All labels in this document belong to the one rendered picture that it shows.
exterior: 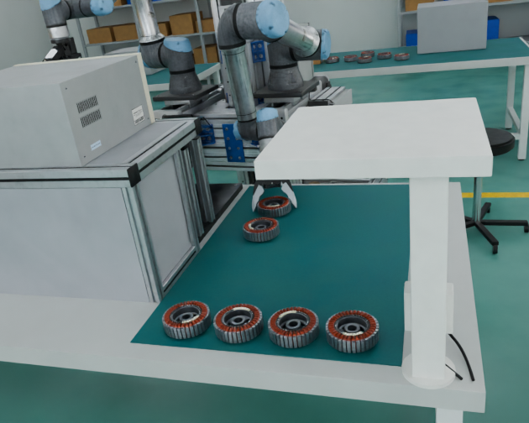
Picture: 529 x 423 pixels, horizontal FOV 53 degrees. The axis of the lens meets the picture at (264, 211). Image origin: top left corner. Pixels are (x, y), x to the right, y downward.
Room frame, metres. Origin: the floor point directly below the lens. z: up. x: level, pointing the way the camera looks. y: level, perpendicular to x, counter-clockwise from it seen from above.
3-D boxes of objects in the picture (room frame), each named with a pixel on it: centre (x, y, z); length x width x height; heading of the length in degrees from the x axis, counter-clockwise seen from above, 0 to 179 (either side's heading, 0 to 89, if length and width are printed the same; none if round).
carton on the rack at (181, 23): (8.54, 0.77, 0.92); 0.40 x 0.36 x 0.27; 159
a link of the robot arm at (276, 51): (2.25, -0.17, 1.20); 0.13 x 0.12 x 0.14; 60
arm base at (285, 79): (2.25, -0.16, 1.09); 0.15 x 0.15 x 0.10
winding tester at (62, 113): (1.49, 0.56, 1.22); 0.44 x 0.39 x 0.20; 71
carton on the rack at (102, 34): (8.99, 2.10, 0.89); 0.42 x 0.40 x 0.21; 69
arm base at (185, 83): (2.48, 0.28, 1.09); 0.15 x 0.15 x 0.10
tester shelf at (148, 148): (1.49, 0.55, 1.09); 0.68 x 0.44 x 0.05; 71
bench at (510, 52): (4.34, -1.07, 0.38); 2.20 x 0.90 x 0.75; 71
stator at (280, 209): (1.64, -0.03, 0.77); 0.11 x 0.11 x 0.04
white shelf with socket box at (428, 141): (0.95, -0.22, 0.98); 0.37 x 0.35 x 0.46; 71
